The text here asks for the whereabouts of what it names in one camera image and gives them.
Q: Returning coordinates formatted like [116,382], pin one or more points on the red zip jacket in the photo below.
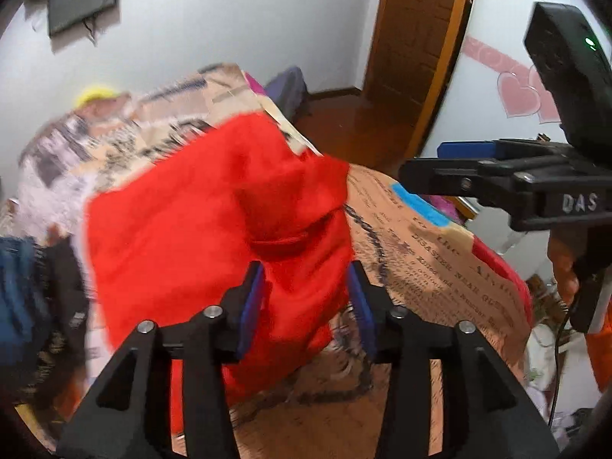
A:
[191,210]

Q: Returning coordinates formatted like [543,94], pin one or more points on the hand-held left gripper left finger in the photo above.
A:
[251,315]

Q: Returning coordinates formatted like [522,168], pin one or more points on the person's right hand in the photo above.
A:
[564,267]

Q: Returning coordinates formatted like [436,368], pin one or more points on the yellow pillow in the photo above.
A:
[98,95]

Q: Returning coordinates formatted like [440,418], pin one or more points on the folded blue denim garment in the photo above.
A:
[21,306]

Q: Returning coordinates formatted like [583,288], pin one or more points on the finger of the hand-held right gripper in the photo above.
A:
[449,177]
[464,149]

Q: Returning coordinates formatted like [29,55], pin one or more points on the wooden door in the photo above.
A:
[411,33]

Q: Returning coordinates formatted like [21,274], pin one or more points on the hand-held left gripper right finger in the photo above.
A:
[361,315]

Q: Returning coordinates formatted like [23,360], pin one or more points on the dark purple cloth object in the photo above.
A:
[287,91]

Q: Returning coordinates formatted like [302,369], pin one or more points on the black patterned garment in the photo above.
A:
[67,287]

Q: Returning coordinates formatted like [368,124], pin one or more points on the newspaper print blanket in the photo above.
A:
[430,267]

